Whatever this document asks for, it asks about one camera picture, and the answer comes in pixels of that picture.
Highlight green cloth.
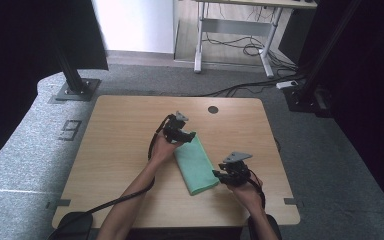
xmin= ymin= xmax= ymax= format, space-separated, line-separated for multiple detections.
xmin=173 ymin=134 xmax=221 ymax=197

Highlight person's right hand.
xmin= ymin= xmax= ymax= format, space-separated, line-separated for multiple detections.
xmin=226 ymin=179 xmax=265 ymax=218

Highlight person's left hand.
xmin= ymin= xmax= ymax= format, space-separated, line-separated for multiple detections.
xmin=149 ymin=132 xmax=185 ymax=167

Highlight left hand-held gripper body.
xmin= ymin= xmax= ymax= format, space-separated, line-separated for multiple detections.
xmin=162 ymin=111 xmax=190 ymax=138

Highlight black metal stand with plate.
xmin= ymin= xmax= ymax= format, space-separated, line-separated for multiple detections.
xmin=48 ymin=29 xmax=102 ymax=102
xmin=282 ymin=0 xmax=363 ymax=118

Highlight grey tape strip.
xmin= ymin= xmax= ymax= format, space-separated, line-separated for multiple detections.
xmin=44 ymin=198 xmax=72 ymax=211
xmin=283 ymin=197 xmax=305 ymax=207

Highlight black curtain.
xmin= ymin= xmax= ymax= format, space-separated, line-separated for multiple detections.
xmin=0 ymin=0 xmax=110 ymax=176
xmin=298 ymin=0 xmax=384 ymax=223

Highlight tangled black cables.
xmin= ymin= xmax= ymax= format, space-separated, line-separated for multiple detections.
xmin=202 ymin=6 xmax=298 ymax=69

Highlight white metal frame desk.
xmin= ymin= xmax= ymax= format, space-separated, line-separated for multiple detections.
xmin=193 ymin=0 xmax=318 ymax=79

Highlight white power strip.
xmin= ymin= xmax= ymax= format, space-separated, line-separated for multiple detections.
xmin=275 ymin=79 xmax=300 ymax=90

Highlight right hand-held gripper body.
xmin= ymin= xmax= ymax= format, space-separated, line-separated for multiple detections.
xmin=218 ymin=151 xmax=254 ymax=187

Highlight long black floor cable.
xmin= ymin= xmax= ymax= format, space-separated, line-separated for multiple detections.
xmin=198 ymin=73 xmax=307 ymax=98

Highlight red and black gripper cable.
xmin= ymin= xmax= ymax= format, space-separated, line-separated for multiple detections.
xmin=247 ymin=169 xmax=267 ymax=210

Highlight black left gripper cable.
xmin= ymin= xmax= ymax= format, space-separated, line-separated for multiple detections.
xmin=47 ymin=113 xmax=176 ymax=240

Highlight black computer case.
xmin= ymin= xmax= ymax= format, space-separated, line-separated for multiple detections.
xmin=277 ymin=7 xmax=318 ymax=65

